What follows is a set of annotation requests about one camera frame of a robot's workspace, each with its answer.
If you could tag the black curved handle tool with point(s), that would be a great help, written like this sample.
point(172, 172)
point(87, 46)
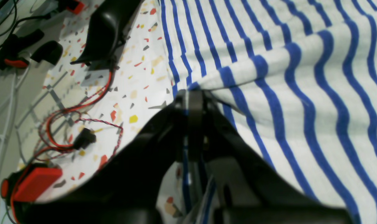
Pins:
point(105, 29)

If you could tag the blue white striped t-shirt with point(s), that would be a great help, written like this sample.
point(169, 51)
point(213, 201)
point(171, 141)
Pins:
point(296, 78)

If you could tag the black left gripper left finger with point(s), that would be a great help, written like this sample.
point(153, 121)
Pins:
point(125, 189)

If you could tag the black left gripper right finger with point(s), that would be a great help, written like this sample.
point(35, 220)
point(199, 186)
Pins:
point(249, 191)

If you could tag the red plastic electronics box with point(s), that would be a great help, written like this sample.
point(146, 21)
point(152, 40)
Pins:
point(27, 186)

